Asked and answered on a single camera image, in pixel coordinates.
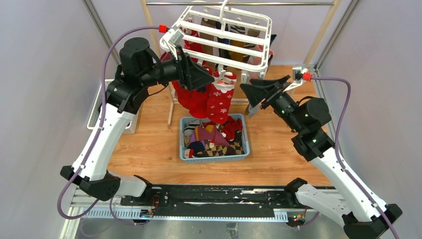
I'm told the red beige christmas sock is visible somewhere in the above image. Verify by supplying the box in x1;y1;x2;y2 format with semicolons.
171;81;193;109

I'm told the red snowflake hanging sock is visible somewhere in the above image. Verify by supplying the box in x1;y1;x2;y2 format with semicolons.
181;27;204;53

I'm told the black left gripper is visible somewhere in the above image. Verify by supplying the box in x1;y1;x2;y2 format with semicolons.
141;45;215;91

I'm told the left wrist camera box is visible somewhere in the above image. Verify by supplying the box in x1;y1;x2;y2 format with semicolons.
159;28;185;59

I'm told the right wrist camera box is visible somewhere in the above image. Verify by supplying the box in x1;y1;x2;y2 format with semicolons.
284;65;313;92

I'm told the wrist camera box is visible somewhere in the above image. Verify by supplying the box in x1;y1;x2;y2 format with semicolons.
284;65;313;92
159;28;185;59

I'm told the red pompom sock in basket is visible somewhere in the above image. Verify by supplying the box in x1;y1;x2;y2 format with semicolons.
221;116;243;141

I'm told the maroon yellow purple long sock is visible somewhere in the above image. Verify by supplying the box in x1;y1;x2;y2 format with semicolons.
189;125;230;146

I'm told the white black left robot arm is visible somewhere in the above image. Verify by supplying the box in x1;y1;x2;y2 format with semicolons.
60;37;214;206

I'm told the white plastic sock hanger frame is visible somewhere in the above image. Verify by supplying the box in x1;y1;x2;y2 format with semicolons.
159;0;272;73

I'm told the white perforated side basket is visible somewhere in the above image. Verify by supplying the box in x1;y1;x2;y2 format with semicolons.
87;84;139;134

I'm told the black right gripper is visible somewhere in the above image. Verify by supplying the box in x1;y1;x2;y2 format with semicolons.
239;75;303;132

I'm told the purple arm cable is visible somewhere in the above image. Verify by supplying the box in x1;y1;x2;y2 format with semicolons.
303;72;400;239
57;24;169;228

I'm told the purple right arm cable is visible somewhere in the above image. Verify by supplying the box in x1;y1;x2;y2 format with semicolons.
303;72;400;239

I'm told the brown white striped hanging sock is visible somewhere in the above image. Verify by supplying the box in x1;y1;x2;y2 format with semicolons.
228;24;261;49

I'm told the red animal face sock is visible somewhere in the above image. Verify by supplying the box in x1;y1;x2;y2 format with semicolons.
185;84;210;119

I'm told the black blue hanging sock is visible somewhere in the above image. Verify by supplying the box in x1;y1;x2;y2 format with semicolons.
215;21;231;60

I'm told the blue plastic laundry basket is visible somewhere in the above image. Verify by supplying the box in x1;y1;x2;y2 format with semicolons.
179;114;250;163

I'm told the brown yellow argyle sock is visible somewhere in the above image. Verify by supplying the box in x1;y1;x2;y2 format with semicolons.
193;140;245;157

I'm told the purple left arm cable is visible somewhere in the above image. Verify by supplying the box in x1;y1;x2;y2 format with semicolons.
57;24;169;228

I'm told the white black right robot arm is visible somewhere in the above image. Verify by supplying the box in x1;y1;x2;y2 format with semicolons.
240;73;403;239

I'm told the wooden drying rack stand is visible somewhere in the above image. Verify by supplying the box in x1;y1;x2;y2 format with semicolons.
141;0;340;126

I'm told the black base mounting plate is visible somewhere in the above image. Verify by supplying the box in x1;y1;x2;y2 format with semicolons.
120;184;306;218

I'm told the red santa snowflake sock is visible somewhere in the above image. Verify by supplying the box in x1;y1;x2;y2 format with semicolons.
207;72;237;124

